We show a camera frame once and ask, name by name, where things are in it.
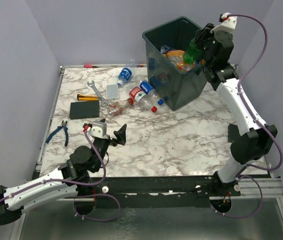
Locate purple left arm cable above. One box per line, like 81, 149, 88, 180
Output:
0, 124, 122, 222

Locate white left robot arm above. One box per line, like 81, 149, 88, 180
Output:
0, 119, 127, 226

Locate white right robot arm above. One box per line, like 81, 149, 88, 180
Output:
194, 23, 278, 196

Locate pepsi bottle beside bin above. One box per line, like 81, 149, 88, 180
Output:
139, 80, 164, 106

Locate green plastic bottle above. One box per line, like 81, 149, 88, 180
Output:
183, 38, 204, 64

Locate blue handled pliers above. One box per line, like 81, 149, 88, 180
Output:
45, 120, 69, 147

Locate white grey power bank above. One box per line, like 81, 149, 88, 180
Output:
106, 84, 119, 100

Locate silver wrench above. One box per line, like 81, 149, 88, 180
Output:
87, 80, 110, 108

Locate red screwdriver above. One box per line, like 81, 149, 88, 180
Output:
83, 64, 99, 69

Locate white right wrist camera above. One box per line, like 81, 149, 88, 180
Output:
210, 12, 238, 34

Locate yellow utility knife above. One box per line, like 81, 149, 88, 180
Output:
76, 94, 100, 101

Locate red label water bottle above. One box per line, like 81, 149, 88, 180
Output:
129, 86, 158, 113

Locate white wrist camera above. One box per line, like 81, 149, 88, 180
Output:
87, 121, 108, 139
210, 12, 238, 34

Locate black flat box left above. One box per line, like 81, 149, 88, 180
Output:
69, 100, 100, 120

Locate large orange label bottle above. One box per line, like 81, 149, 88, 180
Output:
164, 50, 198, 72

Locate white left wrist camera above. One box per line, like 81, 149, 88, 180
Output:
87, 121, 108, 139

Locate black network switch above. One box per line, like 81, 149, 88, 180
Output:
227, 123, 240, 143

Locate dark green plastic bin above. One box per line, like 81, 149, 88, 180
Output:
142, 16, 209, 111

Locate red cap bottle small label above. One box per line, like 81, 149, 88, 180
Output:
107, 98, 134, 117

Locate blue label bottle far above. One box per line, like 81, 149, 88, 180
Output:
117, 67, 132, 87

